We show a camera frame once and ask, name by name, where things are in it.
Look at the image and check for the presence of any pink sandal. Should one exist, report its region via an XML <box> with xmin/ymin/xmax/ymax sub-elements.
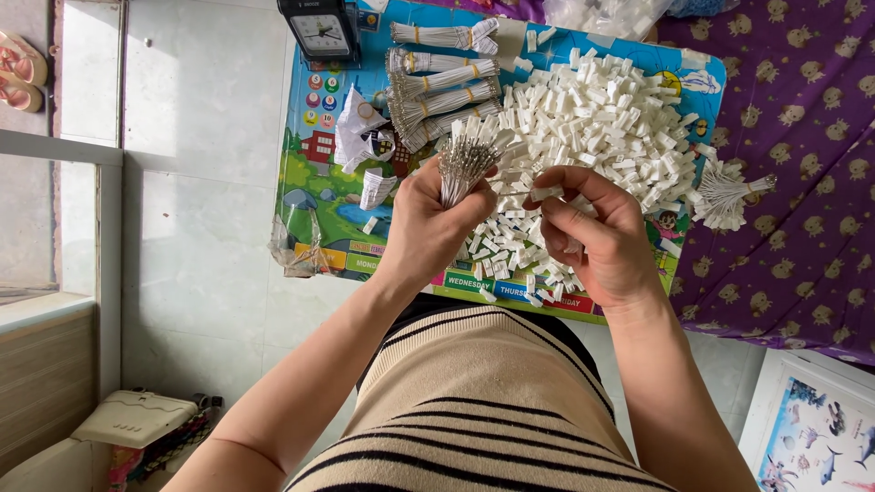
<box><xmin>0</xmin><ymin>70</ymin><xmax>44</xmax><ymax>113</ymax></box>
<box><xmin>0</xmin><ymin>30</ymin><xmax>49</xmax><ymax>87</ymax></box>

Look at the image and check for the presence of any colourful children's table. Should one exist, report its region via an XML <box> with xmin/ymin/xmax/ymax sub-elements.
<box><xmin>272</xmin><ymin>0</ymin><xmax>727</xmax><ymax>326</ymax></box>

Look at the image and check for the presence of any clear plastic wrapper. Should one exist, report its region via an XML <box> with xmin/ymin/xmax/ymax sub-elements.
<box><xmin>268</xmin><ymin>204</ymin><xmax>330</xmax><ymax>278</ymax></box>

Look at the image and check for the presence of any blue cloth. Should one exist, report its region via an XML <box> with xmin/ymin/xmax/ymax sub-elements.
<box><xmin>666</xmin><ymin>0</ymin><xmax>742</xmax><ymax>19</ymax></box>

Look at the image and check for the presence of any person's left hand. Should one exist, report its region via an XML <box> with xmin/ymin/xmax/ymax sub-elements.
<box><xmin>372</xmin><ymin>154</ymin><xmax>500</xmax><ymax>292</ymax></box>

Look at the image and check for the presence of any beige black striped sweater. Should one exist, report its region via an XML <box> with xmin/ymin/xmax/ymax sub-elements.
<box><xmin>283</xmin><ymin>305</ymin><xmax>679</xmax><ymax>492</ymax></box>

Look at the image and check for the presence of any fanned wire bundle with connectors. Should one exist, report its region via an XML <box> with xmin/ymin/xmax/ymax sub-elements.
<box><xmin>687</xmin><ymin>159</ymin><xmax>778</xmax><ymax>232</ymax></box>

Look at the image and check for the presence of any clear bag of connectors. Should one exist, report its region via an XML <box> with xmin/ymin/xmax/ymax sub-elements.
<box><xmin>543</xmin><ymin>0</ymin><xmax>674</xmax><ymax>42</ymax></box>

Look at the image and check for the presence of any person's right hand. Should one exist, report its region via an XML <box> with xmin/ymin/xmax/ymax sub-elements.
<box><xmin>524</xmin><ymin>165</ymin><xmax>669</xmax><ymax>315</ymax></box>

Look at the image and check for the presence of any aluminium door frame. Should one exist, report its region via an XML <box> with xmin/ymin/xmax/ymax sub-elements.
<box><xmin>0</xmin><ymin>0</ymin><xmax>127</xmax><ymax>400</ymax></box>

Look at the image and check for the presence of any sea animal poster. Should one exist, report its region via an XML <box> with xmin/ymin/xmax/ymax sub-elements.
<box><xmin>738</xmin><ymin>348</ymin><xmax>875</xmax><ymax>492</ymax></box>

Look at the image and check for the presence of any banded wire bundle with connectors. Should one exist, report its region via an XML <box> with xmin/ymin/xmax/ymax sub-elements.
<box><xmin>390</xmin><ymin>18</ymin><xmax>501</xmax><ymax>57</ymax></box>

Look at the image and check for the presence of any pile of white connector housings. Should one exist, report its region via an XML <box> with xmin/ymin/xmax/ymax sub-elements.
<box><xmin>448</xmin><ymin>27</ymin><xmax>708</xmax><ymax>308</ymax></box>

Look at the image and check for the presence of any purple patterned bedsheet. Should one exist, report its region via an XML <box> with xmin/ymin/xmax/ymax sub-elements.
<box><xmin>424</xmin><ymin>0</ymin><xmax>875</xmax><ymax>366</ymax></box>

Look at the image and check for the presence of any folded white paper label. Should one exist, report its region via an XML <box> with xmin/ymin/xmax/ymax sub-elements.
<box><xmin>360</xmin><ymin>168</ymin><xmax>399</xmax><ymax>211</ymax></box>

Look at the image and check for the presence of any wooden cabinet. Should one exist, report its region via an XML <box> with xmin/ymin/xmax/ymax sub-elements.
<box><xmin>0</xmin><ymin>292</ymin><xmax>98</xmax><ymax>476</ymax></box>

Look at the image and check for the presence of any beige plastic appliance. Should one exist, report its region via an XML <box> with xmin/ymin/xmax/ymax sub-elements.
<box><xmin>0</xmin><ymin>388</ymin><xmax>201</xmax><ymax>492</ymax></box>

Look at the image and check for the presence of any black alarm clock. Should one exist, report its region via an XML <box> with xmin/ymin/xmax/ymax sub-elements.
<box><xmin>277</xmin><ymin>0</ymin><xmax>362</xmax><ymax>71</ymax></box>

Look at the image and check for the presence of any banded white wire bundle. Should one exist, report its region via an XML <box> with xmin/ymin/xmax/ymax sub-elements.
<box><xmin>385</xmin><ymin>46</ymin><xmax>499</xmax><ymax>76</ymax></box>
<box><xmin>387</xmin><ymin>59</ymin><xmax>501</xmax><ymax>101</ymax></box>
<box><xmin>387</xmin><ymin>79</ymin><xmax>501</xmax><ymax>128</ymax></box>
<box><xmin>401</xmin><ymin>100</ymin><xmax>504</xmax><ymax>154</ymax></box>

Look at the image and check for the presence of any crumpled white paper label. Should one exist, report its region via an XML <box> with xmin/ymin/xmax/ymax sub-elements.
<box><xmin>333</xmin><ymin>85</ymin><xmax>397</xmax><ymax>174</ymax></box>

